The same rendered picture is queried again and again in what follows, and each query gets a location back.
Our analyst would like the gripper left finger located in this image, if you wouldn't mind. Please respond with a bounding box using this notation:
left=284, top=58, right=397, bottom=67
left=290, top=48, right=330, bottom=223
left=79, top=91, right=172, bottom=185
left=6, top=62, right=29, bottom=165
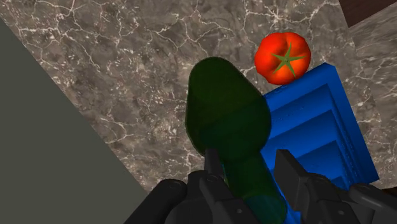
left=124, top=148, right=260, bottom=224

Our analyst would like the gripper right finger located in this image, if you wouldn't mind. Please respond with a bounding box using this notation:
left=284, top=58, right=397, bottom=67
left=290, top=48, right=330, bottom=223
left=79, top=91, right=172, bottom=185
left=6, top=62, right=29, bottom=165
left=274, top=149, right=397, bottom=224

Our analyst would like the blue rectangular tray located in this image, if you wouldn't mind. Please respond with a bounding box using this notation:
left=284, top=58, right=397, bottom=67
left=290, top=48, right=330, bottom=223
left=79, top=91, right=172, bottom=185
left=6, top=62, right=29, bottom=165
left=260, top=62, right=380, bottom=224

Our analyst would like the dark green glass bottle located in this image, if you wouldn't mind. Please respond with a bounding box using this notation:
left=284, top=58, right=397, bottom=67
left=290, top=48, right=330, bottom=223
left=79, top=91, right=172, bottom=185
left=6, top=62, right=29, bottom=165
left=185, top=57, right=288, bottom=224

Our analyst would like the red tomato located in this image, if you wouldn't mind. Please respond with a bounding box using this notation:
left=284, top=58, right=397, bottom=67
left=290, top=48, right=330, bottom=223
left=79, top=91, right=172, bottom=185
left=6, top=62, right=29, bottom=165
left=254, top=31, right=312, bottom=86

